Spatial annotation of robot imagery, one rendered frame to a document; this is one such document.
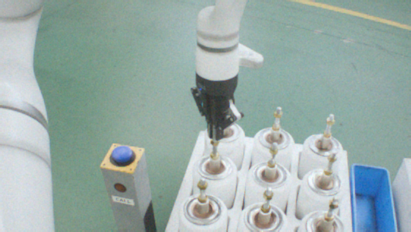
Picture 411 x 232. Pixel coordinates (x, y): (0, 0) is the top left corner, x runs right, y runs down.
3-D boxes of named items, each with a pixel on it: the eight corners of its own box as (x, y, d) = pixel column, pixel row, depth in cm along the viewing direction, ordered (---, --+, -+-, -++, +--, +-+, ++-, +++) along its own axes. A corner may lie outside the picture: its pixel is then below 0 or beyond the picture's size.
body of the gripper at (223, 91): (185, 62, 67) (186, 106, 73) (216, 83, 62) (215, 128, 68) (217, 50, 71) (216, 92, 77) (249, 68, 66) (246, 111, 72)
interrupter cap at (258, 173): (294, 177, 80) (295, 175, 80) (271, 195, 76) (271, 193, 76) (268, 158, 84) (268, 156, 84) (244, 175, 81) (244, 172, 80)
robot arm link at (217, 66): (265, 66, 68) (268, 34, 64) (217, 87, 62) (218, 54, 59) (230, 47, 74) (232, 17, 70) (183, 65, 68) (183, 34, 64)
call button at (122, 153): (128, 167, 74) (127, 160, 72) (109, 164, 74) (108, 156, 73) (135, 153, 77) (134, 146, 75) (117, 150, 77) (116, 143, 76)
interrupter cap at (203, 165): (218, 151, 86) (218, 149, 86) (239, 171, 81) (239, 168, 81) (189, 165, 83) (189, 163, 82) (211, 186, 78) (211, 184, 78)
